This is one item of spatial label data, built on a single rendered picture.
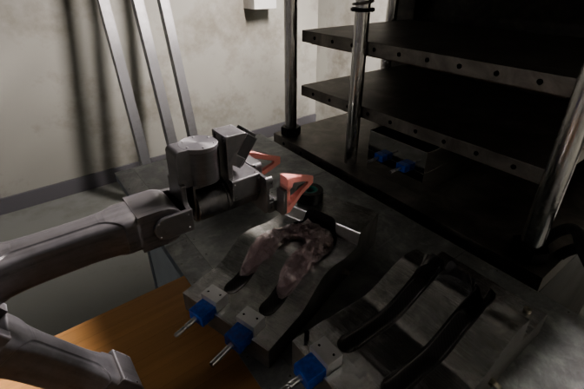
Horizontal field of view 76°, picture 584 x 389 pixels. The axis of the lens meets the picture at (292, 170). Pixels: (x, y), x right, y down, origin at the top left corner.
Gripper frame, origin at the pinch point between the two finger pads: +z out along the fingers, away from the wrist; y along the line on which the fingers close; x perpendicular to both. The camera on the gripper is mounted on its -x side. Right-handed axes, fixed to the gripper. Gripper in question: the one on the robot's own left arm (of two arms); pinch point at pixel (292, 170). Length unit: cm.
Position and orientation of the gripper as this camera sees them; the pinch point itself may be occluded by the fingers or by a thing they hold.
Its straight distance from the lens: 68.2
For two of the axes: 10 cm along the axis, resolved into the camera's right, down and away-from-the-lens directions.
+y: -6.2, -3.7, 7.0
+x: -0.2, 8.9, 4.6
